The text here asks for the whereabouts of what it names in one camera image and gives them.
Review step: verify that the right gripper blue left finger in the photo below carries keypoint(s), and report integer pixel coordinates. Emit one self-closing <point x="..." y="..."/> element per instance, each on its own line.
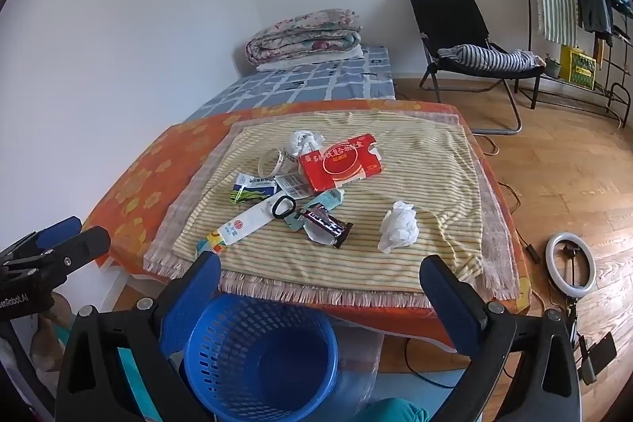
<point x="183" y="301"/>

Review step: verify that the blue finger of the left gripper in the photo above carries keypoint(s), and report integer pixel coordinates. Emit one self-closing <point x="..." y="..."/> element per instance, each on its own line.
<point x="56" y="234"/>
<point x="76" y="252"/>

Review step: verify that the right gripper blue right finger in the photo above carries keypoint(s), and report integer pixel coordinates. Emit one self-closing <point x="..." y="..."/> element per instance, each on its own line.
<point x="457" y="305"/>

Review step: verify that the long white paper wrapper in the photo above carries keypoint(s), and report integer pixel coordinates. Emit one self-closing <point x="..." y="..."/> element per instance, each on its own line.
<point x="272" y="208"/>

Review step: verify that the blue seaweed soup packet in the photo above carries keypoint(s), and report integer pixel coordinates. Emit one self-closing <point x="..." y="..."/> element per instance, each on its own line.
<point x="250" y="188"/>

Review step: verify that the white tissue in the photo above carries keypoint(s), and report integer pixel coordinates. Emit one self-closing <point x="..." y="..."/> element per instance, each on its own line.
<point x="398" y="227"/>

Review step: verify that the dark chocolate bar wrapper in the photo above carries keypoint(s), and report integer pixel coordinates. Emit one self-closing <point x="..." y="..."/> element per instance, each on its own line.
<point x="322" y="228"/>

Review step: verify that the silver barcode sachet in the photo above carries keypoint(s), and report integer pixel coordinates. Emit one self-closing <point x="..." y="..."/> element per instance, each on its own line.
<point x="295" y="185"/>

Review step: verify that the teal paper wrapper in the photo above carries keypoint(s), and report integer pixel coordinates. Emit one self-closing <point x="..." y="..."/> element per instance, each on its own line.
<point x="329" y="200"/>

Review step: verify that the white plastic bag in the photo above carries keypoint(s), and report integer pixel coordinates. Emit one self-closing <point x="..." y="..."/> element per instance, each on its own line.
<point x="301" y="143"/>

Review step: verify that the red torn medicine box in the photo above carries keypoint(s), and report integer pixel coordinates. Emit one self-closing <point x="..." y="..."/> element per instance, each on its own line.
<point x="356" y="158"/>

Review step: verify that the orange floral bedsheet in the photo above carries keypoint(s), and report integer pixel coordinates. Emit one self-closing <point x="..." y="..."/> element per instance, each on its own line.
<point x="146" y="209"/>

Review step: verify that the blue plastic mesh basket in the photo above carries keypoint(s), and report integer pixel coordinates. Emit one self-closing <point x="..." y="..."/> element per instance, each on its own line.
<point x="256" y="360"/>

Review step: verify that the blue checked mattress sheet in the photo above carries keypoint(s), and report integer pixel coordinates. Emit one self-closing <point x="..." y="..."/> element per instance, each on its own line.
<point x="364" y="78"/>

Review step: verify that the black metal clothes rack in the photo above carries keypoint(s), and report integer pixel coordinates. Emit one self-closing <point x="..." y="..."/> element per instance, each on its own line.
<point x="611" y="96"/>

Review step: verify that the striped pillow on chair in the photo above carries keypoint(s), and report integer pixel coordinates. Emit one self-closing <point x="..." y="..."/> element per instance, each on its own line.
<point x="491" y="60"/>

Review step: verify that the yellow plastic crate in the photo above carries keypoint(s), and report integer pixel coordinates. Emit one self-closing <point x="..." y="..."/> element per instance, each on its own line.
<point x="577" y="68"/>

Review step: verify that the white pillow under quilt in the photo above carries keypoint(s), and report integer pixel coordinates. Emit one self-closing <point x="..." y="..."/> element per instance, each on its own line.
<point x="317" y="58"/>

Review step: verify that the folded floral quilt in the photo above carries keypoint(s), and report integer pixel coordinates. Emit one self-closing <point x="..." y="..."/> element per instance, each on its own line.
<point x="325" y="31"/>

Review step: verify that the black folding chair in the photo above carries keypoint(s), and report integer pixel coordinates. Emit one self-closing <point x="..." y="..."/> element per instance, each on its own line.
<point x="448" y="23"/>

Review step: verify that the dark hanging jacket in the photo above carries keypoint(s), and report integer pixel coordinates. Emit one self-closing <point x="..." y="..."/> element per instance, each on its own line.
<point x="596" y="16"/>

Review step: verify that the white ring light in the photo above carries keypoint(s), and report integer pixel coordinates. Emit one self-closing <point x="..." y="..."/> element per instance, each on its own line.
<point x="562" y="252"/>

